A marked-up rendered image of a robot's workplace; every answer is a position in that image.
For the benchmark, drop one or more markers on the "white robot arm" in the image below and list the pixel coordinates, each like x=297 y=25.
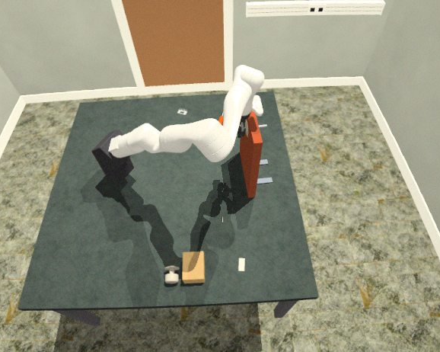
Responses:
x=209 y=136

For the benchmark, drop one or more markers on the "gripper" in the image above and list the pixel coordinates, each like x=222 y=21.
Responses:
x=241 y=129

